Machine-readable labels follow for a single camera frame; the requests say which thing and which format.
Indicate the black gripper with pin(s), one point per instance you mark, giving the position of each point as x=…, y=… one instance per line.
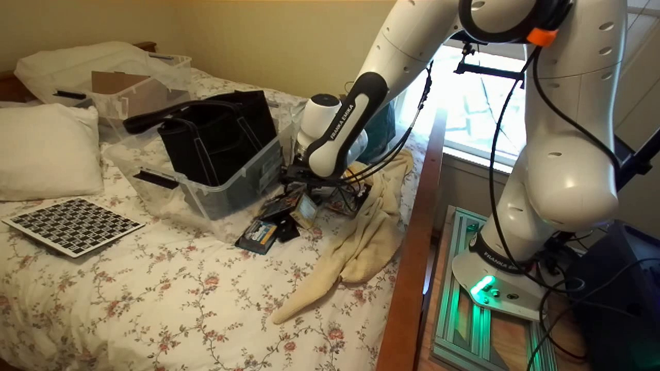
x=312, y=184

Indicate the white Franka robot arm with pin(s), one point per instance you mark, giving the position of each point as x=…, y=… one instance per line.
x=563, y=158

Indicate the yellow square packet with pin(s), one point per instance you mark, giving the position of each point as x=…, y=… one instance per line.
x=306, y=214

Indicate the dark red printed packet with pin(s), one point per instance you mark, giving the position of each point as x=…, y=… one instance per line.
x=346, y=202

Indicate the grey plastic bag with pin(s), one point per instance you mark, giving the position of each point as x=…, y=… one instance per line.
x=292, y=130

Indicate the black shopping bag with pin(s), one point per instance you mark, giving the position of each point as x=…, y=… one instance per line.
x=212, y=135

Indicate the wooden bed footboard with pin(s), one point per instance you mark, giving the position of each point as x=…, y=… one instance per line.
x=413, y=260

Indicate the dark blue bag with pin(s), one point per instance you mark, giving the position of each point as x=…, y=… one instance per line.
x=619, y=302

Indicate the small black pouch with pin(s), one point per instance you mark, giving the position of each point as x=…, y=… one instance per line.
x=287, y=229

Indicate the cream towel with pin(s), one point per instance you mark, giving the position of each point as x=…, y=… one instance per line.
x=362, y=239

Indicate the small dark gadget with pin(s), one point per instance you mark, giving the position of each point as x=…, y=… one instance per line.
x=259, y=235

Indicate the clear plastic storage bin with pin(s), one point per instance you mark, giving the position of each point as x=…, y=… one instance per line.
x=238, y=188

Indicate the teal cloth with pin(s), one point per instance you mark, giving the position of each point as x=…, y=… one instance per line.
x=381, y=130

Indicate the clear bin with cardboard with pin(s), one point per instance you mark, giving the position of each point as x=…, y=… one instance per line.
x=131, y=104

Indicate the brown cardboard box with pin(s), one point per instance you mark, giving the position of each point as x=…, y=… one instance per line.
x=115, y=84

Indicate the black white calibration checkerboard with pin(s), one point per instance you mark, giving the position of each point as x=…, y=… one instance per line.
x=73, y=225

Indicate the small black flat item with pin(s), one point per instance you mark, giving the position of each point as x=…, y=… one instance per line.
x=70, y=93

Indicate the white pillow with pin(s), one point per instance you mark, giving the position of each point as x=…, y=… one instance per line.
x=43, y=151

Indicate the white plastic cover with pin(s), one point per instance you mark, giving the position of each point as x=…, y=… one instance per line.
x=63, y=64

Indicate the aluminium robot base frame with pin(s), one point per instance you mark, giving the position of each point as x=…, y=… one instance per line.
x=456, y=317

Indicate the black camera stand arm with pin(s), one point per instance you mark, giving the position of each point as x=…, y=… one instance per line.
x=487, y=71

